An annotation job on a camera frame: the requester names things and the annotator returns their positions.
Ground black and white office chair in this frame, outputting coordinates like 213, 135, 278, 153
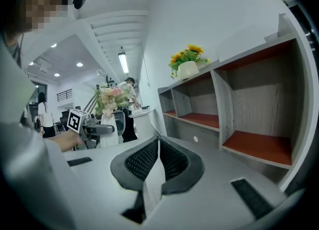
113, 110, 127, 137

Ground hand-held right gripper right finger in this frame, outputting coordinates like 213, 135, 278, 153
147, 136, 289, 230

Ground white wall cable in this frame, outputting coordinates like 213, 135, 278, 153
140, 41, 152, 88

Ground yellow sunflowers in white pot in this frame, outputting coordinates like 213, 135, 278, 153
168, 44, 211, 82

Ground white round table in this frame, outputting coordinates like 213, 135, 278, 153
128, 106, 156, 141

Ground grey wooden desk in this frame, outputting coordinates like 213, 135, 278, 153
157, 12, 313, 193

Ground person's head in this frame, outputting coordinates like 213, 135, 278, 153
4, 0, 75, 41

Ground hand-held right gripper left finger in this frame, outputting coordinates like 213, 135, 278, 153
62, 136, 160, 230

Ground pink flowers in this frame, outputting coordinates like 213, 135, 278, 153
93, 86, 131, 148

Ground long ceiling tube light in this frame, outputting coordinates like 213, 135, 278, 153
117, 52, 130, 74

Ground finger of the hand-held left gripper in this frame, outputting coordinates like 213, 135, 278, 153
86, 123, 116, 136

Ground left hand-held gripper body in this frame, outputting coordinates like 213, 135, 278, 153
66, 109, 102, 150

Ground black metal railing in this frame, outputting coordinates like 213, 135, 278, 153
56, 88, 73, 103

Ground person's grey t-shirt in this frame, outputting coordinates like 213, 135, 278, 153
0, 31, 48, 131

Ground person's left forearm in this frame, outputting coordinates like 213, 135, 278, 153
46, 130, 84, 153

